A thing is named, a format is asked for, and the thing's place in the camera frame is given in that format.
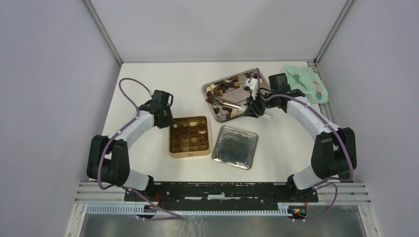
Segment steel tray with chocolates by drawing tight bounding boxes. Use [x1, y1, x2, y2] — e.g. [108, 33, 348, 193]
[202, 69, 255, 122]

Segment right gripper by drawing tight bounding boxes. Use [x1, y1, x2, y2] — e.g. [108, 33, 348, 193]
[243, 88, 277, 119]

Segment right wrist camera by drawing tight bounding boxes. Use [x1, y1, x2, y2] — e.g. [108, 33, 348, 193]
[243, 78, 262, 99]

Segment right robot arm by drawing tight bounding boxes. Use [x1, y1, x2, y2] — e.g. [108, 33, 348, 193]
[243, 69, 357, 201]

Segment gold chocolate box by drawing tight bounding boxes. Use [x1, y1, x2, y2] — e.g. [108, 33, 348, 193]
[169, 116, 211, 158]

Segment green printed cloth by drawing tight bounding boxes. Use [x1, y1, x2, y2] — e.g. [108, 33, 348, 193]
[280, 64, 329, 104]

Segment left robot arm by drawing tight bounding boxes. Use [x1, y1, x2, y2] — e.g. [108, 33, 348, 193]
[86, 90, 174, 201]

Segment metal serving tongs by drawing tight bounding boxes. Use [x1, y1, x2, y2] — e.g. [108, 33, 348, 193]
[205, 95, 274, 119]

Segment silver box lid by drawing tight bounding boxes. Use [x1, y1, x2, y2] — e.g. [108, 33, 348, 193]
[212, 126, 258, 170]

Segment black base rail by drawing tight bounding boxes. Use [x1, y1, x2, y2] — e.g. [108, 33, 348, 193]
[141, 181, 319, 211]

